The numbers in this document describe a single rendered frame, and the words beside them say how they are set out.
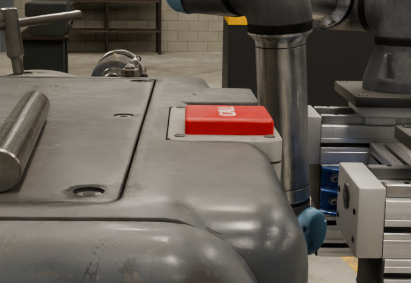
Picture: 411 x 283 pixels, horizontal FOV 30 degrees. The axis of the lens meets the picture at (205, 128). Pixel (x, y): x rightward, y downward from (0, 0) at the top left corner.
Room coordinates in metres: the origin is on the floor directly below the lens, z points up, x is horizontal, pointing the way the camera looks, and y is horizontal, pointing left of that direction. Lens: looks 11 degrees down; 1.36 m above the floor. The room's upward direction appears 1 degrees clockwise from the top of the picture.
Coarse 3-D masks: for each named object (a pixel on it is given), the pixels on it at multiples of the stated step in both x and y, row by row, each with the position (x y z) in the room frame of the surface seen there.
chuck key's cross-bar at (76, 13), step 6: (66, 12) 1.03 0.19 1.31; (72, 12) 1.03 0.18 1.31; (78, 12) 1.03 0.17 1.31; (18, 18) 0.99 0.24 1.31; (24, 18) 0.99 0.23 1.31; (30, 18) 0.99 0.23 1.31; (36, 18) 1.00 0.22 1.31; (42, 18) 1.00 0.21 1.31; (48, 18) 1.01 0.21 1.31; (54, 18) 1.01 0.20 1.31; (60, 18) 1.02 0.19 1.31; (66, 18) 1.02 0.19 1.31; (72, 18) 1.03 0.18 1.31; (78, 18) 1.04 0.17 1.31; (0, 24) 0.97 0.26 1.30; (24, 24) 0.99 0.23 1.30; (30, 24) 0.99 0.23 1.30; (36, 24) 1.00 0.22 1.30; (0, 30) 0.97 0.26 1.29
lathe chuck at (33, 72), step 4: (12, 72) 1.02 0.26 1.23; (24, 72) 1.00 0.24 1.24; (28, 72) 1.00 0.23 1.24; (32, 72) 0.99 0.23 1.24; (36, 72) 0.99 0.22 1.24; (40, 72) 1.00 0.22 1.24; (44, 72) 1.00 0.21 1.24; (48, 72) 1.00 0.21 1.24; (52, 72) 1.01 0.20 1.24; (56, 72) 1.01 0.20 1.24; (60, 72) 1.02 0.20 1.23
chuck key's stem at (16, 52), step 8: (8, 8) 0.97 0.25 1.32; (16, 8) 0.98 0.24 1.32; (0, 16) 0.98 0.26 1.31; (8, 16) 0.97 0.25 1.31; (16, 16) 0.98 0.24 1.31; (8, 24) 0.97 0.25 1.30; (16, 24) 0.98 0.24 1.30; (8, 32) 0.97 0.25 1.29; (16, 32) 0.97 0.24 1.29; (8, 40) 0.97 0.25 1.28; (16, 40) 0.97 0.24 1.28; (8, 48) 0.97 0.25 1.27; (16, 48) 0.97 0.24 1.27; (8, 56) 0.98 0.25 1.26; (16, 56) 0.97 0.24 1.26; (16, 64) 0.98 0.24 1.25; (16, 72) 0.98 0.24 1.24
